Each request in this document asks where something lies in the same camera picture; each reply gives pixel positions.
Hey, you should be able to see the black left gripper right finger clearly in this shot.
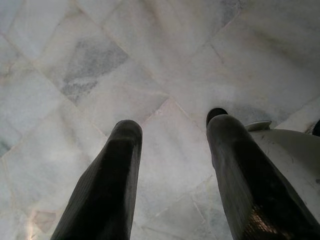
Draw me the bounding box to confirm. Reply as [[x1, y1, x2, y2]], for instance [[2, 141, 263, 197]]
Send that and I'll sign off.
[[206, 114, 320, 240]]

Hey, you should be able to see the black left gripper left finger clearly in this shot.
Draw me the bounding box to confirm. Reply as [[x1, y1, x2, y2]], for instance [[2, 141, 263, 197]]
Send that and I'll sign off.
[[50, 119, 143, 240]]

